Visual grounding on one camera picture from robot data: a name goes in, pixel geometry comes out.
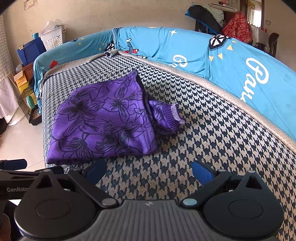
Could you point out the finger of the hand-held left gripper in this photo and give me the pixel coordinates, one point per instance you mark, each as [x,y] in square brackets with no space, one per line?
[13,164]
[57,171]

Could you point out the dark wooden chair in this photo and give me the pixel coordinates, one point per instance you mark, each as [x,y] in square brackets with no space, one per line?
[274,44]

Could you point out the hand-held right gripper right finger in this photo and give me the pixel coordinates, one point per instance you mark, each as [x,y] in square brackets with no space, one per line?
[203,172]

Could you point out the white laundry basket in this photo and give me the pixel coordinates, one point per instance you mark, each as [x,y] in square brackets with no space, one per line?
[53,38]

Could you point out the white wall switch panel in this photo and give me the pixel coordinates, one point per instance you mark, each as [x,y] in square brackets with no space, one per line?
[31,3]

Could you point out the checked white curtain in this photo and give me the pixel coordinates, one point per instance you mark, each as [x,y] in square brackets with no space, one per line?
[5,69]

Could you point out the person's left hand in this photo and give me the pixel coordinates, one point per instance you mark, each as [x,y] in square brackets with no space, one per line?
[4,227]

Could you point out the blue airplane print sofa cover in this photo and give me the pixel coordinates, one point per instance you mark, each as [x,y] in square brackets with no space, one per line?
[231,60]

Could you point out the purple floral blouse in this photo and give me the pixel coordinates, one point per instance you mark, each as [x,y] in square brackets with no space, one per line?
[104,115]

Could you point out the brown wooden door frame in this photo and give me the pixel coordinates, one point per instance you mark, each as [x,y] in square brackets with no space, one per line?
[254,11]

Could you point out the dark blue bag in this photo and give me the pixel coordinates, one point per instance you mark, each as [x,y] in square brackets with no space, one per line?
[203,17]

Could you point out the blue storage box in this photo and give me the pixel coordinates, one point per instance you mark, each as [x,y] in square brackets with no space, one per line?
[30,52]

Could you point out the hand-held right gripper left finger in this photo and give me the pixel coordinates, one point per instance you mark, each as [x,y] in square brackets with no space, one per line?
[96,172]

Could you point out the white plastic bag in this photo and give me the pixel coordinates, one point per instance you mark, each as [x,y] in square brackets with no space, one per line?
[53,24]

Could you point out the yellow cardboard box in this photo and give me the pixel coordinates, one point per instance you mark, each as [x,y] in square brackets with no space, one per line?
[21,80]

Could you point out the red floral cloth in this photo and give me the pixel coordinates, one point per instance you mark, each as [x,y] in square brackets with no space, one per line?
[237,27]

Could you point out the small wooden cabinet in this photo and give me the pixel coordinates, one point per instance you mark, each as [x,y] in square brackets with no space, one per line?
[29,70]

